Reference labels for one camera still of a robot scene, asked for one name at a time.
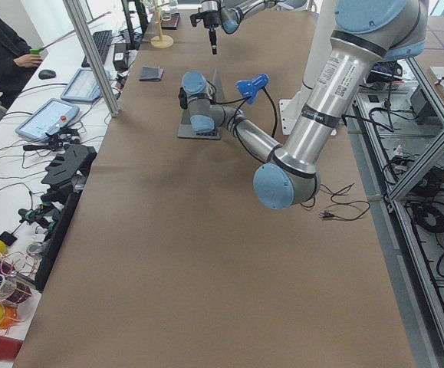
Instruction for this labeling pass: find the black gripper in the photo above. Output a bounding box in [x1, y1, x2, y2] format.
[189, 11, 220, 52]

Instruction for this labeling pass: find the silver grey laptop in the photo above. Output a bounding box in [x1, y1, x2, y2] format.
[177, 71, 225, 140]

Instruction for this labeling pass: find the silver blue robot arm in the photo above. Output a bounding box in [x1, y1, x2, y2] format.
[189, 0, 316, 55]
[179, 1, 429, 209]

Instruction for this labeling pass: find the wooden stand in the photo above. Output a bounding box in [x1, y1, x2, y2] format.
[143, 0, 174, 49]

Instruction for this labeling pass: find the blue desk lamp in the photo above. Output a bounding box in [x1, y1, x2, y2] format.
[235, 74, 269, 104]

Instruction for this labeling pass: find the grey felt pouch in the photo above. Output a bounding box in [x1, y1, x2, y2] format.
[139, 66, 164, 81]

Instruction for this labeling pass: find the black keyboard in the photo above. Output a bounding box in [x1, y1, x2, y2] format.
[91, 30, 113, 64]

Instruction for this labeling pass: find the teach pendant tablet far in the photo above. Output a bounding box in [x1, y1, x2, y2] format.
[61, 68, 101, 104]

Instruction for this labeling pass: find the teach pendant tablet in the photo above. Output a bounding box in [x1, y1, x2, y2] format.
[61, 68, 101, 104]
[15, 98, 80, 141]

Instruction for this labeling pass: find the black computer mouse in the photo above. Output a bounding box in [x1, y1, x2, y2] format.
[38, 69, 56, 80]

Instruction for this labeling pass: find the teach pendant tablet near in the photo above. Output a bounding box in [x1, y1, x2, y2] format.
[15, 98, 80, 141]

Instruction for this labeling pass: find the person in black clothes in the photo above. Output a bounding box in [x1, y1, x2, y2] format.
[0, 18, 42, 108]

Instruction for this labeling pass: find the aluminium frame post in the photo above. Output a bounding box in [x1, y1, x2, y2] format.
[63, 0, 120, 117]

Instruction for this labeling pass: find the black lamp power cable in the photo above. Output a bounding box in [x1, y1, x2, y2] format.
[261, 87, 371, 222]

